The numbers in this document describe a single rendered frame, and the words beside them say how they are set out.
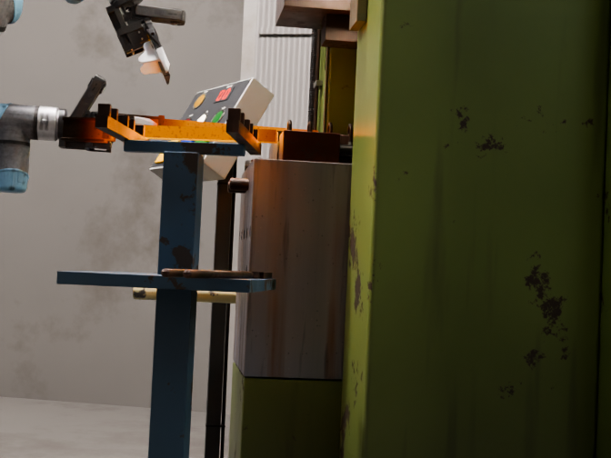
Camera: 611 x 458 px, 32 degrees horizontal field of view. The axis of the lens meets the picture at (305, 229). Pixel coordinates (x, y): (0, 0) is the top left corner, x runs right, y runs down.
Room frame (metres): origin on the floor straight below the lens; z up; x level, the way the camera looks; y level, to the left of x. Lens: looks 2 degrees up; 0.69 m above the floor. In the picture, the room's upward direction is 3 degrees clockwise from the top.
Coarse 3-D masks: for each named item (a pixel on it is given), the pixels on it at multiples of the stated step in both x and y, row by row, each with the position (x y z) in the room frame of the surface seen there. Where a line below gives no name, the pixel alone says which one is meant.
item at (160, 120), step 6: (126, 114) 2.31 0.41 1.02; (132, 114) 2.31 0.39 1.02; (156, 120) 2.32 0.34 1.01; (162, 120) 2.31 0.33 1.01; (168, 120) 2.32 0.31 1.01; (174, 120) 2.32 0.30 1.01; (180, 120) 2.32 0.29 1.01; (198, 126) 2.33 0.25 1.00; (204, 126) 2.33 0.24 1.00; (210, 126) 2.33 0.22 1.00; (216, 126) 2.33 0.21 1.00; (222, 126) 2.33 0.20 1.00; (258, 126) 2.34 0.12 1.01; (264, 126) 2.34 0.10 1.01
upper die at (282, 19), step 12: (276, 0) 2.47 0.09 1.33; (288, 0) 2.29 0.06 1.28; (300, 0) 2.29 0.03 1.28; (312, 0) 2.29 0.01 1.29; (324, 0) 2.30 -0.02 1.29; (336, 0) 2.30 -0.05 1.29; (348, 0) 2.30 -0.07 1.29; (276, 12) 2.45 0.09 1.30; (288, 12) 2.34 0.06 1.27; (300, 12) 2.34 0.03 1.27; (312, 12) 2.33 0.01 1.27; (324, 12) 2.33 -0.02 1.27; (336, 12) 2.32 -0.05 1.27; (348, 12) 2.32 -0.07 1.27; (276, 24) 2.46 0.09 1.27; (288, 24) 2.45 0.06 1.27; (300, 24) 2.45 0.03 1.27; (312, 24) 2.44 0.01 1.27
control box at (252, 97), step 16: (256, 80) 2.79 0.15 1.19; (208, 96) 2.96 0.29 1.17; (224, 96) 2.85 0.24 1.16; (240, 96) 2.77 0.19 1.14; (256, 96) 2.79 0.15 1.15; (272, 96) 2.81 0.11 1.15; (192, 112) 2.99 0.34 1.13; (208, 112) 2.88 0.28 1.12; (224, 112) 2.79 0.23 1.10; (256, 112) 2.79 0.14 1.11; (208, 160) 2.71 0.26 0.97; (224, 160) 2.74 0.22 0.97; (160, 176) 3.00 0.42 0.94; (208, 176) 2.78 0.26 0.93; (224, 176) 2.74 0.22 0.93
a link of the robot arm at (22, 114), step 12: (0, 108) 2.26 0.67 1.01; (12, 108) 2.26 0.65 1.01; (24, 108) 2.26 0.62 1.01; (36, 108) 2.27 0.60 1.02; (0, 120) 2.25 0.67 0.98; (12, 120) 2.25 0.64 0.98; (24, 120) 2.25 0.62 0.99; (36, 120) 2.26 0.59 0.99; (0, 132) 2.26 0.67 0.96; (12, 132) 2.25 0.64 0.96; (24, 132) 2.26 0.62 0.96; (36, 132) 2.32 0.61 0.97
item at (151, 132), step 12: (72, 120) 1.94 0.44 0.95; (84, 120) 1.93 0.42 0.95; (72, 132) 1.94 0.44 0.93; (84, 132) 1.94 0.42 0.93; (96, 132) 1.94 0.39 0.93; (156, 132) 1.92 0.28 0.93; (168, 132) 1.92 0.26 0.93; (180, 132) 1.92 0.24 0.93; (192, 132) 1.91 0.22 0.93; (204, 132) 1.91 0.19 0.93; (216, 132) 1.91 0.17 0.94; (264, 132) 1.90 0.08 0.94; (276, 132) 1.92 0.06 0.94
